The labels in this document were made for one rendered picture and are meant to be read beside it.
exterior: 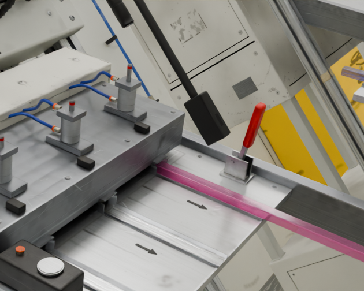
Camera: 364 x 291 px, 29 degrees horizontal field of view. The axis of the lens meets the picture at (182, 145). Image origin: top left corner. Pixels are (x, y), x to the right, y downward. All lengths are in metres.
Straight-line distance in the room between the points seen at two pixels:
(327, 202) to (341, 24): 0.81
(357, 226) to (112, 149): 0.32
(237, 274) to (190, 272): 2.75
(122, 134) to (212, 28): 0.98
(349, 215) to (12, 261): 0.43
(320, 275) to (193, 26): 0.74
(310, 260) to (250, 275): 1.65
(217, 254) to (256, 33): 1.04
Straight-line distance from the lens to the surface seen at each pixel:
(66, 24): 1.05
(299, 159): 4.02
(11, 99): 0.87
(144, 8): 0.64
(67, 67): 0.96
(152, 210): 0.82
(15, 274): 0.66
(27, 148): 0.80
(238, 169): 0.89
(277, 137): 4.02
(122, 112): 0.88
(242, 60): 1.77
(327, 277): 1.93
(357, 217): 0.89
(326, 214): 0.91
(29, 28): 0.99
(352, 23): 1.64
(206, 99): 0.63
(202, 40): 1.81
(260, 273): 3.63
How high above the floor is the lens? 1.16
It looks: 4 degrees down
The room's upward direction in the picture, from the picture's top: 30 degrees counter-clockwise
